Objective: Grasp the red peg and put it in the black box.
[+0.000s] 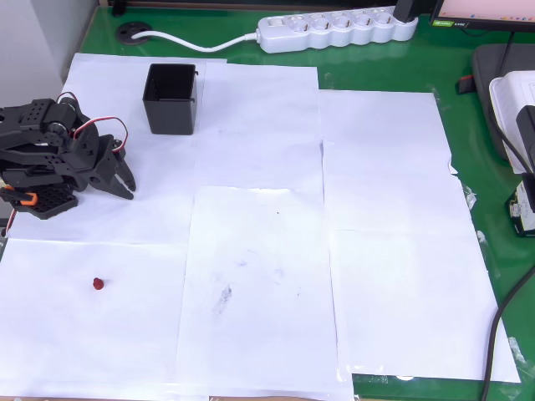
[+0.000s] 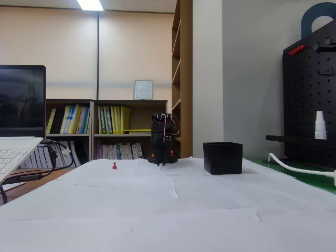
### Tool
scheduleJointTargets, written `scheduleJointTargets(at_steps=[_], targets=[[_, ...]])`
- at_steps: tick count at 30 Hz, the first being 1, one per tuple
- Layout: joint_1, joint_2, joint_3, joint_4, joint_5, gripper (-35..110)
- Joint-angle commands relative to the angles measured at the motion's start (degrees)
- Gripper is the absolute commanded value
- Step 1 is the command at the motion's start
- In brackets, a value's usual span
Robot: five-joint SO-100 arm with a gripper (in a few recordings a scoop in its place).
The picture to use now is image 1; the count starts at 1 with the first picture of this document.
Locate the white power strip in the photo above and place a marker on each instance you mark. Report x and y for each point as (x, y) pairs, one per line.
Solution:
(334, 31)

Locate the black square cup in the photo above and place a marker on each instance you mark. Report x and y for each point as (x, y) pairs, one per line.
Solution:
(169, 119)

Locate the red black USB stick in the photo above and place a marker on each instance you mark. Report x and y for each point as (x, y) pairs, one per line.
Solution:
(465, 85)

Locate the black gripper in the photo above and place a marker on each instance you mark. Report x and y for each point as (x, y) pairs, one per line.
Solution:
(101, 169)

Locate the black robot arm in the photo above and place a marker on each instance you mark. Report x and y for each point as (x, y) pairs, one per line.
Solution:
(33, 125)

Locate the white foam container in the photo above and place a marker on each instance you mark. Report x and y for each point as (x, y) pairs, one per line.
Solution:
(514, 96)

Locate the black plug adapter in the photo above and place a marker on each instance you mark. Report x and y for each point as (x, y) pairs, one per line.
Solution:
(405, 8)

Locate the small printed carton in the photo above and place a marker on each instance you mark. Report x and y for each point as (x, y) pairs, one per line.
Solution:
(520, 209)

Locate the white paper sheet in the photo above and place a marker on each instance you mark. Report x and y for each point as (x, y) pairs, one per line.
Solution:
(418, 305)
(159, 188)
(83, 334)
(376, 117)
(397, 196)
(259, 117)
(259, 250)
(104, 83)

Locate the grey padded sleeve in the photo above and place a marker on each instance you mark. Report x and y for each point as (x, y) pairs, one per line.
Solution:
(485, 83)

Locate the small red object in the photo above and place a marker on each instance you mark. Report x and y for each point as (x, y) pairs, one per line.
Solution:
(98, 284)

